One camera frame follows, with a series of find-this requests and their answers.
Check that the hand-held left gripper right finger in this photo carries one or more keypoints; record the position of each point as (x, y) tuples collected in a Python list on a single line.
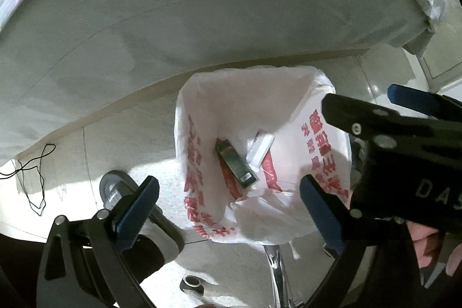
[(321, 212)]

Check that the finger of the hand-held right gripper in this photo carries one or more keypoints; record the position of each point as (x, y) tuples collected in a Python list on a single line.
[(364, 120), (415, 98)]

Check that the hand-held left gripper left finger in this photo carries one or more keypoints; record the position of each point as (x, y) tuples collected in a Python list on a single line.
[(137, 212)]

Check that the white carton box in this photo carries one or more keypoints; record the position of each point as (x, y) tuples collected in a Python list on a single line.
[(260, 147)]

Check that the dark green carton box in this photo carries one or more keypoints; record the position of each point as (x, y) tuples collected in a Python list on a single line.
[(235, 163)]

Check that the white red-printed plastic bag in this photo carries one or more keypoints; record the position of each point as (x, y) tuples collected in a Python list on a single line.
[(252, 102)]

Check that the person's right hand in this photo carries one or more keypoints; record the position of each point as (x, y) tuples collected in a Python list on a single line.
[(429, 245)]

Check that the chrome chair base leg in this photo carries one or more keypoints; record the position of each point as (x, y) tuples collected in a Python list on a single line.
[(279, 272)]

